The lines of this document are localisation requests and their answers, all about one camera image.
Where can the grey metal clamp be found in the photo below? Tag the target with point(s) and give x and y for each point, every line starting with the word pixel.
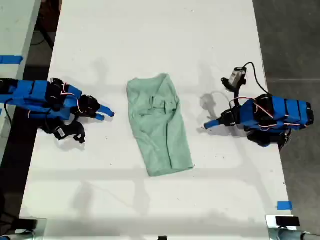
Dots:
pixel 22 235
pixel 292 233

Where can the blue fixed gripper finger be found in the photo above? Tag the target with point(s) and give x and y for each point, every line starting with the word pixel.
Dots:
pixel 215 122

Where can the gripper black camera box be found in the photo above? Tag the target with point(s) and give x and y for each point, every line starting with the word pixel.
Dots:
pixel 235 77
pixel 60 132

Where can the long blue tape strip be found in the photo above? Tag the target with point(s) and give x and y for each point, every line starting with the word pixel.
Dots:
pixel 10 59

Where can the white side table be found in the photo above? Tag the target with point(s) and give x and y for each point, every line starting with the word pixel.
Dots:
pixel 15 30

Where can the short blue tape strip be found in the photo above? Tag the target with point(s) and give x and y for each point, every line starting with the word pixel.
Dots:
pixel 284 205

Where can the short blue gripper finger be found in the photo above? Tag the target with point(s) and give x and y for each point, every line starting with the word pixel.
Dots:
pixel 98 117

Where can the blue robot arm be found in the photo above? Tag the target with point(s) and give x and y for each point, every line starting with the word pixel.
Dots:
pixel 35 96
pixel 282 112

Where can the pale green t-shirt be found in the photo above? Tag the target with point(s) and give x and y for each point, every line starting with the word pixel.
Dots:
pixel 157 122

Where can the small black clip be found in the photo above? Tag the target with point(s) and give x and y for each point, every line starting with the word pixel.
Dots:
pixel 162 238

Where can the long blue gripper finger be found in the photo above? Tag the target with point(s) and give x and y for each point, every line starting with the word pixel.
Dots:
pixel 106 110

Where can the white and black small box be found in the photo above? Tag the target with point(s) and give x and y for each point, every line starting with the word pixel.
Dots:
pixel 283 221

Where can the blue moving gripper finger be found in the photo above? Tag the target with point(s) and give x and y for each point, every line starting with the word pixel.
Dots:
pixel 212 126

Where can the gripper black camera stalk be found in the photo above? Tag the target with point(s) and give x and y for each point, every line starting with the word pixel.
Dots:
pixel 237 96
pixel 78 131

